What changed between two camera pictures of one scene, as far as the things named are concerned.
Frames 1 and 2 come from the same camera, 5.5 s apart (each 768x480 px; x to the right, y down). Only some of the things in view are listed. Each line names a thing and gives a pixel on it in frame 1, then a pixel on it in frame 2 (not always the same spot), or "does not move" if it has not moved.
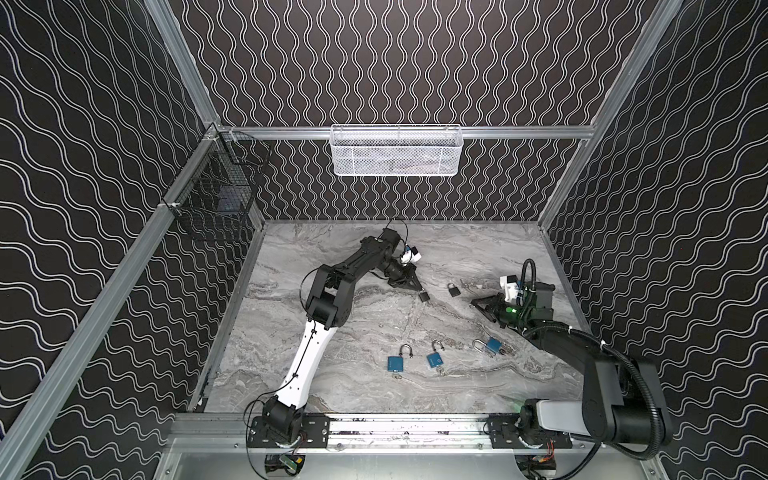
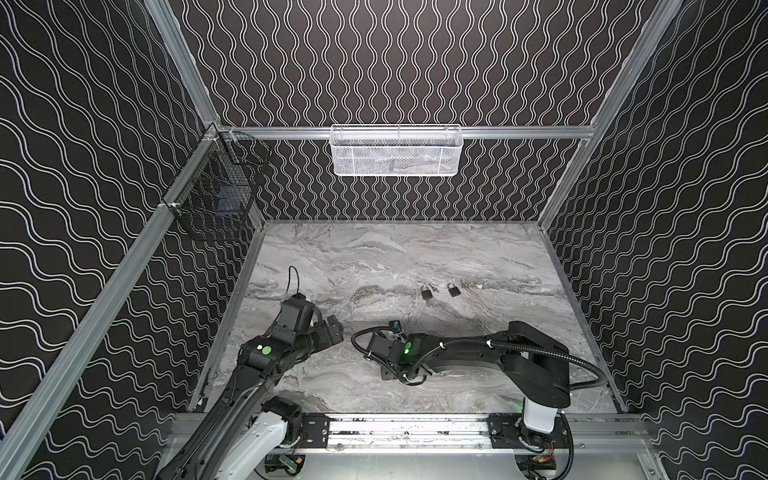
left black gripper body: [399, 274] -> [327, 332]
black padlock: [454, 291] does not move
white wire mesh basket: [359, 150] does not move
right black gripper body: [504, 309] -> [380, 354]
